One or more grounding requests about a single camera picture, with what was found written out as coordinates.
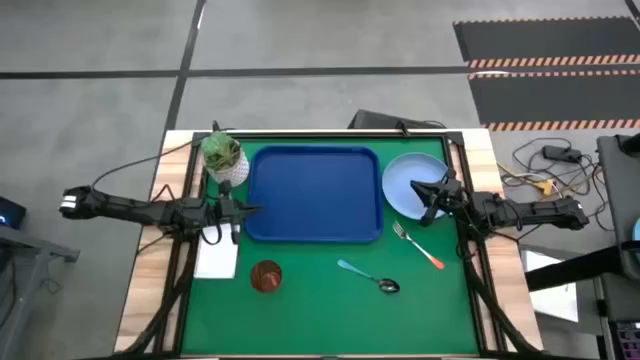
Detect light blue plate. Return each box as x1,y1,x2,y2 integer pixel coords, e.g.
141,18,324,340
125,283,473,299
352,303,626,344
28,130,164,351
381,151,451,221

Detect grey metal desk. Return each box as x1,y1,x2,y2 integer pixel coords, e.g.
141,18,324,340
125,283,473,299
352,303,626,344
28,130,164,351
0,224,81,360

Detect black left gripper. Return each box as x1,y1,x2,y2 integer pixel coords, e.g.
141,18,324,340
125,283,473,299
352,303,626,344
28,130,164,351
205,179,262,245

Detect black hazard-striped floor mat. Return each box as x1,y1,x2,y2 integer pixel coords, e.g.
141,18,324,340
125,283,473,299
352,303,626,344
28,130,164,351
452,16,640,70
467,69,640,133

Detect black flat device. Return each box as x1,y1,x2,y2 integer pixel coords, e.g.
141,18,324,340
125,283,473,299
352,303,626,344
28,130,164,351
347,109,448,131

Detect grey side desk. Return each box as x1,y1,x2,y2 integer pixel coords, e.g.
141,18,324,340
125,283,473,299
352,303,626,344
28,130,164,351
596,132,640,281

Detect black device with blue light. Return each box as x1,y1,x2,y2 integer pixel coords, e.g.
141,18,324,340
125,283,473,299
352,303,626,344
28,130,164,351
0,195,28,230

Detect fork with orange handle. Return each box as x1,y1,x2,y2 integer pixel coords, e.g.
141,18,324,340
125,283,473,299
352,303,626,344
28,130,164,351
391,220,446,271

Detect black power adapter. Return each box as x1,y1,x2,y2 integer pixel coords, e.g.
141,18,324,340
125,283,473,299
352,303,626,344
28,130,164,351
542,144,583,164

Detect green table mat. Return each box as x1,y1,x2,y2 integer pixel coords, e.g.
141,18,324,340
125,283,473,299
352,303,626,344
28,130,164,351
180,135,480,357

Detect black slanted bar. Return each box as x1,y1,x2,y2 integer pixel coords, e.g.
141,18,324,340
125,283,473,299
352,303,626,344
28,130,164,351
524,243,624,293

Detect spoon with teal handle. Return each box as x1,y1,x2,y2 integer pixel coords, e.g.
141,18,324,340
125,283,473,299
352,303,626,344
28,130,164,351
336,258,401,295

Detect succulent in white pot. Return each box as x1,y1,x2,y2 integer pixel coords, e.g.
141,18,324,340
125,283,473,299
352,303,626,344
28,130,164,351
200,129,251,188

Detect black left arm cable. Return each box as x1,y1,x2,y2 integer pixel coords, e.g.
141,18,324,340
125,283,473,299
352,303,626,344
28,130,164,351
91,119,236,190

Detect white paper sheet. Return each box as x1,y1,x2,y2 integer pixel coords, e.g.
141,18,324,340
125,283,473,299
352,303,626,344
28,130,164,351
519,249,580,324

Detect white flat box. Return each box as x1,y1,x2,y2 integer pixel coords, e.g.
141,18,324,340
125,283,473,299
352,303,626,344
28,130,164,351
193,222,240,280

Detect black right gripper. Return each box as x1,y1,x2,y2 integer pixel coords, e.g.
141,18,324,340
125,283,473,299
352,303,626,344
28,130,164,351
410,168,470,228

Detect tangled floor cables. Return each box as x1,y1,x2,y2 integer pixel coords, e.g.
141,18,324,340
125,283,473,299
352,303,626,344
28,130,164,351
496,136,617,234

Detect red translucent cup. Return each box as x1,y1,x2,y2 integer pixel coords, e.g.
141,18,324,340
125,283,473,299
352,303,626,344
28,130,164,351
249,259,284,294

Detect dark keyboard device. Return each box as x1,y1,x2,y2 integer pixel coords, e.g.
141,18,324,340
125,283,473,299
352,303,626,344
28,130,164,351
608,319,640,360

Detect blue plastic tray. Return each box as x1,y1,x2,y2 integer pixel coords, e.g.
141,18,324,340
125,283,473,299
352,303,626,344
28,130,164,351
243,144,385,245

